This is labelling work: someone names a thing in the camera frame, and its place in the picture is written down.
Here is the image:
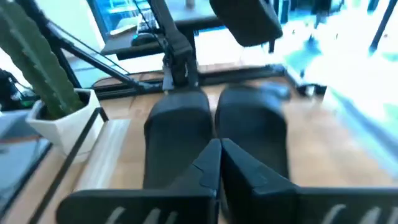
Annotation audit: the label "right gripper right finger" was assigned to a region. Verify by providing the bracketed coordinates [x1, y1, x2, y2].
[221, 139, 398, 224]

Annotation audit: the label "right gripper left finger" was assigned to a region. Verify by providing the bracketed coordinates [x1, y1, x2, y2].
[55, 139, 223, 224]

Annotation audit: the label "black frame wooden shelf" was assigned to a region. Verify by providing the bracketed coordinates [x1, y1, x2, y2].
[27, 106, 132, 224]

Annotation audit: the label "white plant pot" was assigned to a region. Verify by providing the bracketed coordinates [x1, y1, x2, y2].
[25, 88, 106, 163]

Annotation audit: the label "grey reflective panel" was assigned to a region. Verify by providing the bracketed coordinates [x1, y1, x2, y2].
[0, 110, 53, 215]

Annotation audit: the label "dark desk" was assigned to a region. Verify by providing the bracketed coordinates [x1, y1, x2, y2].
[99, 0, 225, 62]

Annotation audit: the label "black computer mouse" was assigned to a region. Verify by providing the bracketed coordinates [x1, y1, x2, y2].
[131, 32, 159, 47]

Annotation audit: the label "black office chair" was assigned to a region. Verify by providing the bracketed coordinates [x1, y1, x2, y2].
[209, 0, 284, 48]

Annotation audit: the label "green cactus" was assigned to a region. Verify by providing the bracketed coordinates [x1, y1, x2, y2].
[0, 0, 85, 121]

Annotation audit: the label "black rig base rail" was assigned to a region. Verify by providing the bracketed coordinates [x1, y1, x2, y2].
[92, 63, 328, 98]

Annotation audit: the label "black rig frame strut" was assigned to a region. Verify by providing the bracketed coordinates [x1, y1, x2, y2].
[14, 0, 147, 91]

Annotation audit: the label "black cabled device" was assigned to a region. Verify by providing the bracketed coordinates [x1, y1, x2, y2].
[0, 68, 35, 112]

